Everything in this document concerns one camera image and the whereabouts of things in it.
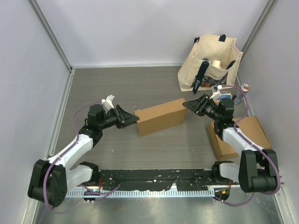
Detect spare cardboard sheet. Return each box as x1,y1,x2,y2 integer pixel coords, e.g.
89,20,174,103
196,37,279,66
135,98,188,137

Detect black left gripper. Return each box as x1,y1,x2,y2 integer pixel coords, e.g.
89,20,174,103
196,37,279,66
100,106,139,131

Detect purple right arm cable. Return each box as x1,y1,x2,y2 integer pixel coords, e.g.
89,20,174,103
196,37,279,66
214,85,281,206

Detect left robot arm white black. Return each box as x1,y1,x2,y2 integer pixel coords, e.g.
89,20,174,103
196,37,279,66
28,103,139,210

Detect silver blue energy drink can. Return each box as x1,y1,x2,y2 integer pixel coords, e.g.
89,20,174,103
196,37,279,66
232,84,249,105

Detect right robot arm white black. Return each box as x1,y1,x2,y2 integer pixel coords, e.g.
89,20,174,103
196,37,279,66
183,94,281,195

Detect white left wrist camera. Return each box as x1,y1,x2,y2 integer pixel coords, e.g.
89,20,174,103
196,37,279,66
101,94,114,112

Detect brown cardboard box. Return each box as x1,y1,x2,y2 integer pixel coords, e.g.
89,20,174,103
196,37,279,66
207,116,272,161

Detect slotted aluminium cable duct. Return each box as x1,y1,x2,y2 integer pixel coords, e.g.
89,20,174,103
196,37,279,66
66,188,215,199

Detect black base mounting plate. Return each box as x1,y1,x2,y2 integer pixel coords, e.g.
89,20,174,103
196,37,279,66
93,168,240,191

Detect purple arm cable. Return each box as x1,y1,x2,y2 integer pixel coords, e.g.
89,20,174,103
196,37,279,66
214,85,281,206
44,100,121,212

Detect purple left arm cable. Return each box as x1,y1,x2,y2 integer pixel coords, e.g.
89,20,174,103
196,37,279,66
44,100,121,212

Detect orange blue small box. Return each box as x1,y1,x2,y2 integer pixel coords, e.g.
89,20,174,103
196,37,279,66
219,92,232,99

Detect beige canvas tote bag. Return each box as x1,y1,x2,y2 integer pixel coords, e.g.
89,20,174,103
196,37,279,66
178,34,243,94

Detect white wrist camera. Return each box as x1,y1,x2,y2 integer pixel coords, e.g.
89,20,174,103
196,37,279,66
101,94,114,112
210,85,223,100

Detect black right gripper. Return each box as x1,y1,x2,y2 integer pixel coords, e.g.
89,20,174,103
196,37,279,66
184,94,221,121

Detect beige paper roll in bag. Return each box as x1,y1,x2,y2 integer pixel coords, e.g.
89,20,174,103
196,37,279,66
212,60,221,69

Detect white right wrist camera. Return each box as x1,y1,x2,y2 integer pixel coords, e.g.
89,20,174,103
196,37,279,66
210,85,223,100

